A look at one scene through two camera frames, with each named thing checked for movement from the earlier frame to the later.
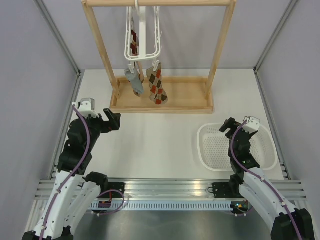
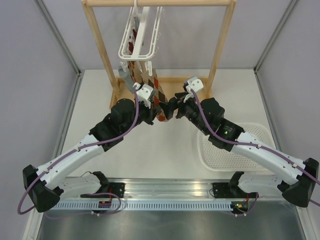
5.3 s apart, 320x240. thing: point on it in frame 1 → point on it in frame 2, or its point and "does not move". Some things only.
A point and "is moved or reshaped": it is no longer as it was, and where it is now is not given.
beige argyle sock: [134, 46] is moved or reshaped
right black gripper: [227, 123] → [168, 107]
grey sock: [134, 79] is moved or reshaped
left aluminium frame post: [60, 35] does not move
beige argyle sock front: [158, 95] is moved or reshaped
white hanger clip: [155, 64] → [148, 66]
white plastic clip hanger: [142, 56] is moved or reshaped
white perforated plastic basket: [213, 148] does not move
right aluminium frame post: [289, 9] does not move
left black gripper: [112, 124] → [151, 113]
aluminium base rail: [173, 189] does not move
